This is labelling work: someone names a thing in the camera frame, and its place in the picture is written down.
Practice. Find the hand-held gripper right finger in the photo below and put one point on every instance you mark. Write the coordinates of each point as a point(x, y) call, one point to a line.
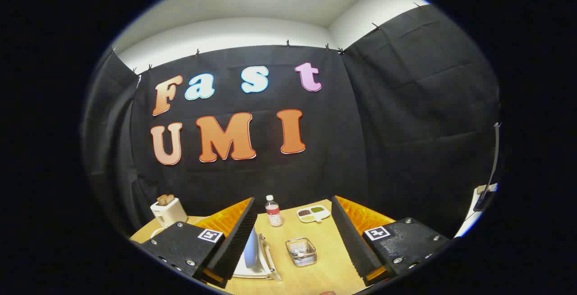
point(351, 241)

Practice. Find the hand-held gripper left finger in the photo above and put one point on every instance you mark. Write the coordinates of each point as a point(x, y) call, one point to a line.
point(234, 241)

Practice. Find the blue plate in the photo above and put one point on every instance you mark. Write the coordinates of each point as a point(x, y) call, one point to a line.
point(253, 250)

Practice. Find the metal spoon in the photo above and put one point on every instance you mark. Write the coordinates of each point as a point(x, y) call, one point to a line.
point(300, 251)

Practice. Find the white divided dish with beans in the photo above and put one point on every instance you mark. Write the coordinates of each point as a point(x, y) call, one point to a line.
point(313, 217)

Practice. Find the clear water bottle red label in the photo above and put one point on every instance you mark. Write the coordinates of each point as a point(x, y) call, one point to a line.
point(273, 214)

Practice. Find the white toaster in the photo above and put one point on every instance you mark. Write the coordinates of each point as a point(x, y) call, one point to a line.
point(169, 214)

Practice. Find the toasted bread slice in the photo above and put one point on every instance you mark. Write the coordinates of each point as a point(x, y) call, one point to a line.
point(161, 200)
point(170, 198)

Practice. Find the white flat panel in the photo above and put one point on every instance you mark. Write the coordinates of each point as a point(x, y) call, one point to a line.
point(471, 223)

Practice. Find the thin black stand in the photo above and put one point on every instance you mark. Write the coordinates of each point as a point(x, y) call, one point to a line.
point(494, 164)

